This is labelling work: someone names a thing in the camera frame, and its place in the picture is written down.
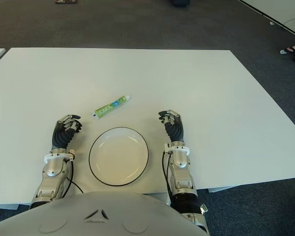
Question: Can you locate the grey robot torso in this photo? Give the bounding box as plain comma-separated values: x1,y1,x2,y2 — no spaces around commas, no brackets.
0,191,209,236

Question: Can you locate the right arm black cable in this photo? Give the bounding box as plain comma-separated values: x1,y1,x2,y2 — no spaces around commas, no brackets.
162,151,174,197

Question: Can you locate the green toothpaste tube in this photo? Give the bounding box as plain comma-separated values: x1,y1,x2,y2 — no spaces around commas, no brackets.
92,94,132,120

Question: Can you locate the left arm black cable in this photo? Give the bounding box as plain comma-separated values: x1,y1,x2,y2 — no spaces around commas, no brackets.
62,157,84,197

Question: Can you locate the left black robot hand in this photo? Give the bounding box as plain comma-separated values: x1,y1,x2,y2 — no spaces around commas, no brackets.
51,114,83,151

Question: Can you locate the white table underframe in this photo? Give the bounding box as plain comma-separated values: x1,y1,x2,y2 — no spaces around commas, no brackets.
207,185,236,193

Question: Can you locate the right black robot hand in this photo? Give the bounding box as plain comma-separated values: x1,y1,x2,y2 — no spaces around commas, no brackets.
158,109,185,143

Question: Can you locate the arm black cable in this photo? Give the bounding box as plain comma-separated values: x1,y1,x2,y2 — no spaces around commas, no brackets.
62,157,84,197
162,151,174,197

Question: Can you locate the white plate black rim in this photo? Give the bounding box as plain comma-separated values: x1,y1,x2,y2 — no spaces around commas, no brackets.
88,126,150,186

